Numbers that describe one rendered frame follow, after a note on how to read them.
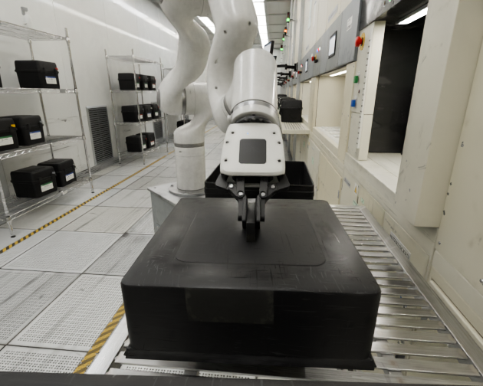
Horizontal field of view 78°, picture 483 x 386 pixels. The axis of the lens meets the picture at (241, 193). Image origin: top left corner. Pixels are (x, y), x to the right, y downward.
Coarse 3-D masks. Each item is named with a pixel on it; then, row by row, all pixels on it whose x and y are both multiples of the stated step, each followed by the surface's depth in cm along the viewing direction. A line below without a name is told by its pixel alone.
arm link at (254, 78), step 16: (256, 48) 55; (240, 64) 55; (256, 64) 53; (272, 64) 55; (240, 80) 53; (256, 80) 51; (272, 80) 53; (240, 96) 51; (256, 96) 50; (272, 96) 51
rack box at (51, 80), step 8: (16, 64) 287; (24, 64) 286; (32, 64) 285; (40, 64) 287; (48, 64) 298; (16, 72) 289; (24, 72) 288; (32, 72) 287; (40, 72) 288; (48, 72) 297; (56, 72) 307; (24, 80) 291; (32, 80) 290; (40, 80) 290; (48, 80) 299; (56, 80) 310; (40, 88) 293; (48, 88) 300; (56, 88) 311
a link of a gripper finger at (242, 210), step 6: (228, 186) 46; (234, 186) 46; (234, 192) 46; (240, 198) 45; (246, 198) 44; (240, 204) 45; (246, 204) 44; (240, 210) 45; (246, 210) 44; (240, 216) 44; (246, 216) 43
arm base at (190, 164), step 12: (180, 156) 117; (192, 156) 116; (204, 156) 121; (180, 168) 118; (192, 168) 118; (204, 168) 122; (180, 180) 120; (192, 180) 119; (204, 180) 123; (180, 192) 119; (192, 192) 119; (204, 192) 119
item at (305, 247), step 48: (192, 240) 42; (240, 240) 42; (288, 240) 42; (336, 240) 42; (144, 288) 32; (192, 288) 32; (240, 288) 32; (288, 288) 32; (336, 288) 32; (144, 336) 34; (192, 336) 34; (240, 336) 34; (288, 336) 33; (336, 336) 33
